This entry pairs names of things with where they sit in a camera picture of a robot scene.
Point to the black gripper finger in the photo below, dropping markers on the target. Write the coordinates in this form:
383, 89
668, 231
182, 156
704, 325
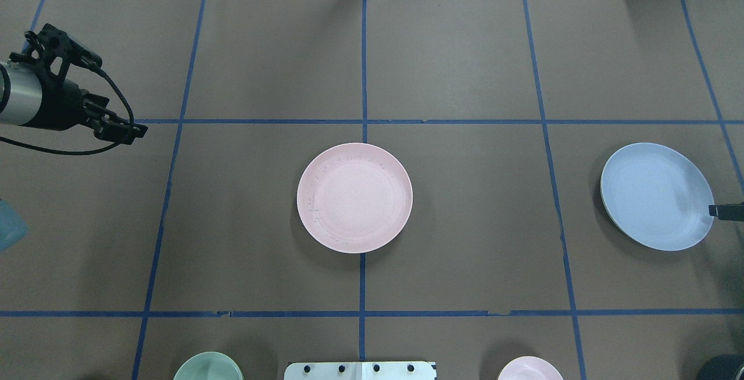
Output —
728, 212

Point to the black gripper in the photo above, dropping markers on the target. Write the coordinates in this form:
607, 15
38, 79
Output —
63, 104

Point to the light blue plate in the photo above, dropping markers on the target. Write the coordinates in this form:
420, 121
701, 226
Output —
656, 196

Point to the pink plate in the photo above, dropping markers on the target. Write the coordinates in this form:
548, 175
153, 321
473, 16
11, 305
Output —
354, 198

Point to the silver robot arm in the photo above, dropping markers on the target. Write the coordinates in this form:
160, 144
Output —
5, 114

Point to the dark blue pot with lid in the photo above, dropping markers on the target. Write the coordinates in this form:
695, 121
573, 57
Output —
724, 366

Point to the pink bowl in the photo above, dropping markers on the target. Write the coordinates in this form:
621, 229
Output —
529, 367

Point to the green bowl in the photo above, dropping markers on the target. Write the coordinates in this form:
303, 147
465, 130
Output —
209, 365

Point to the white camera pole base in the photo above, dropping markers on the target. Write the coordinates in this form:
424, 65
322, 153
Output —
362, 370

